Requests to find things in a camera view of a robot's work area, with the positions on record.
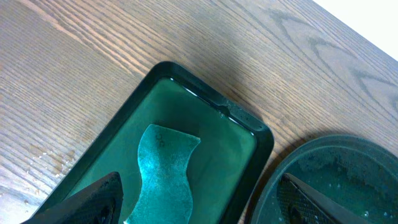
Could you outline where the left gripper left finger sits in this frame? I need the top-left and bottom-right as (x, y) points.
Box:
(23, 172), (124, 224)

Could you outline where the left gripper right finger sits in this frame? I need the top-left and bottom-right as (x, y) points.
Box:
(277, 173), (367, 224)

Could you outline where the green scouring sponge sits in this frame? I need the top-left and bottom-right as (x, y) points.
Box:
(124, 124), (201, 224)

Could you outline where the round black tray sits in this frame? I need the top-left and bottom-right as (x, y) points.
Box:
(245, 135), (397, 223)

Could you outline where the rectangular black water tray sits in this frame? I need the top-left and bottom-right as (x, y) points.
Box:
(30, 60), (275, 224)

